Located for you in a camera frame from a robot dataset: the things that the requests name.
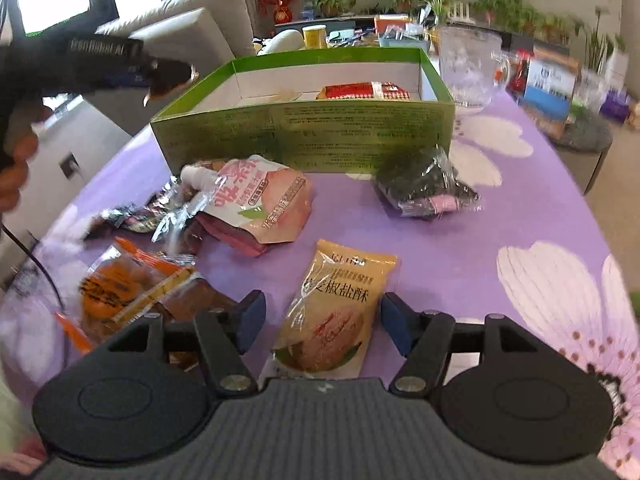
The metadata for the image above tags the clear glass pitcher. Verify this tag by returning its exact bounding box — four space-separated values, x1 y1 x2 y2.
439 26 511 110

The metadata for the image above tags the orange peanut snack bag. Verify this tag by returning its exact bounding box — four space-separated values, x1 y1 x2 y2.
54 237 235 354

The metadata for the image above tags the red black candy packet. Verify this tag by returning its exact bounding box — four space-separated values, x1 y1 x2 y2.
84 204 166 240

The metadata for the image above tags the blue plastic tray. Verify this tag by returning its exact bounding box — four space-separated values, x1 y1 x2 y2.
378 29 431 53

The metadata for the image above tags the tan salted biscuit packet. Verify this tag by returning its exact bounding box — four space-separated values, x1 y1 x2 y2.
258 240 398 385

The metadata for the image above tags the tall leafy floor plant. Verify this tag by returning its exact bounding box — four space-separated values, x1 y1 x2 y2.
573 6 626 73

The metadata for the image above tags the red checkered snack packet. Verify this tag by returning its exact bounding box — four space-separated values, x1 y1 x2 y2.
316 81 411 101

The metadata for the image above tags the orange red box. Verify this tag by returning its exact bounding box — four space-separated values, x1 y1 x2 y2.
374 14 411 36

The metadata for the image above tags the round dark side table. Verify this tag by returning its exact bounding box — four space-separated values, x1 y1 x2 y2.
549 108 613 195

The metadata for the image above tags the person's left hand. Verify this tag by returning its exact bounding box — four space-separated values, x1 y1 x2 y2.
1 101 53 214

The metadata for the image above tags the green cardboard box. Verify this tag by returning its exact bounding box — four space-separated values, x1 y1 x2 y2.
151 48 456 174

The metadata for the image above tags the blue white carton box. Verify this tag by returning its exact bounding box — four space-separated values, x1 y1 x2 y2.
523 58 576 120

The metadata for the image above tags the dark seaweed snack packet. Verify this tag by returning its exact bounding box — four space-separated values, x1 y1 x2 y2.
373 146 483 220

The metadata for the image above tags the beige recliner armchair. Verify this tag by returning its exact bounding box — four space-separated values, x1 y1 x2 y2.
84 0 255 136

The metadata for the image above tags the purple gift bag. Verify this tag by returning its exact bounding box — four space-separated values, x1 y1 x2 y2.
599 89 629 125

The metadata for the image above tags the dark tv console cabinet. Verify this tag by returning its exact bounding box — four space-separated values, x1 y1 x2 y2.
273 13 572 57

